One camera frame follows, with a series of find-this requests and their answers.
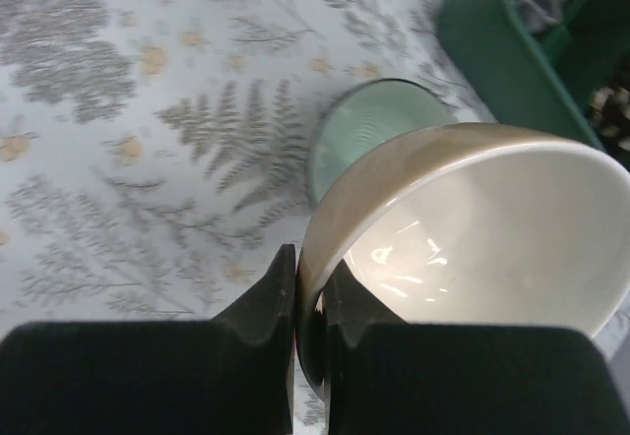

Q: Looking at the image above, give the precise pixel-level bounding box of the pale green bowl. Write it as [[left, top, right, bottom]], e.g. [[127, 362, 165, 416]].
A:
[[306, 78, 455, 207]]

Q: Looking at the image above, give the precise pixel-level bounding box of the beige bowl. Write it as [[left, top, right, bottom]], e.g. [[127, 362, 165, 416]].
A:
[[296, 123, 629, 394]]

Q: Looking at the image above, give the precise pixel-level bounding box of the leopard print rolled sock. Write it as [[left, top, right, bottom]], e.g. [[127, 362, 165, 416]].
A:
[[588, 64, 629, 161]]

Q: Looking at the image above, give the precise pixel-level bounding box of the green compartment organizer box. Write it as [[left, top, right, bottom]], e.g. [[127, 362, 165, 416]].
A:
[[436, 0, 629, 150]]

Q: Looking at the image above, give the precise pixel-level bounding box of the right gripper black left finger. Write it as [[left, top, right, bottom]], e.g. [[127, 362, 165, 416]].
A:
[[1, 244, 296, 434]]

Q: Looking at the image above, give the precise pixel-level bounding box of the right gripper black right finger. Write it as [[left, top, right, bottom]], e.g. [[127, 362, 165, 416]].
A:
[[324, 265, 629, 434]]

